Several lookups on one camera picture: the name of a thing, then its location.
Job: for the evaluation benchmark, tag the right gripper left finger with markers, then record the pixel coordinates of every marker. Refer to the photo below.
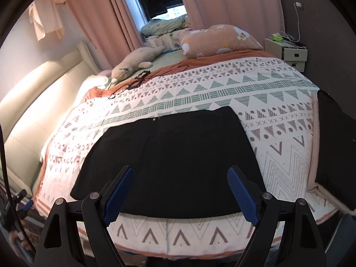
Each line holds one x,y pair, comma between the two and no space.
115,195

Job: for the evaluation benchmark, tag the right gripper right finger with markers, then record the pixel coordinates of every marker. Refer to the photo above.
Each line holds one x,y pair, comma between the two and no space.
246,193

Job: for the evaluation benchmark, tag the black garment with yellow stripes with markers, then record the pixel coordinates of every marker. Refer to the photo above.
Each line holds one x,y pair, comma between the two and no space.
180,163

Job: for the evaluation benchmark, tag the folded black clothes stack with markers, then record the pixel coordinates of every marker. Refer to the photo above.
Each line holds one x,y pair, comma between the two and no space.
336,165

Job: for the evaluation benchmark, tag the patterned white bedspread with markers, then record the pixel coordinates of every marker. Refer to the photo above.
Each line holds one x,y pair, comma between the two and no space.
274,104

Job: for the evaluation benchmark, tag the orange blanket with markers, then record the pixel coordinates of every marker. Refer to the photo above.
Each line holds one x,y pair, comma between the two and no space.
182,66

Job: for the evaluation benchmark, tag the cream upholstered headboard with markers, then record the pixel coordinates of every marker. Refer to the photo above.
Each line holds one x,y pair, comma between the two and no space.
33,108

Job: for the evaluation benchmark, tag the beige plush toy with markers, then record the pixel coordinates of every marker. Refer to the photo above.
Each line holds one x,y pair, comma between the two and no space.
140,58

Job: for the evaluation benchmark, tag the white bedside cabinet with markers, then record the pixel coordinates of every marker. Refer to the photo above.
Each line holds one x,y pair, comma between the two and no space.
293,55

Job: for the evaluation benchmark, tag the peach cartoon pillow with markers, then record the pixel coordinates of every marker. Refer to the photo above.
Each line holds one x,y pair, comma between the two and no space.
218,39

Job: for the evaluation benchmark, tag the green bedding bundle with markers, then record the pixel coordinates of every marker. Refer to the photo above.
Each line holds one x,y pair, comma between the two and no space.
157,27

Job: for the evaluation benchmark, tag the pink curtain right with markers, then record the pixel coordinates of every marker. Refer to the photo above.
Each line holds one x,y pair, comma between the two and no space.
260,18

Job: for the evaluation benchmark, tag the pink curtain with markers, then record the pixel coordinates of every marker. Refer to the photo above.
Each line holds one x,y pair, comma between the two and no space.
260,18
109,25

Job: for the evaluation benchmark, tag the pink curtain left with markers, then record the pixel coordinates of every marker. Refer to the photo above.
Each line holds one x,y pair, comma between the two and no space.
109,25

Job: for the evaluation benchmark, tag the hanging cream cloth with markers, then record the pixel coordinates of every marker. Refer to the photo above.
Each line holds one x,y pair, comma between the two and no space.
45,17

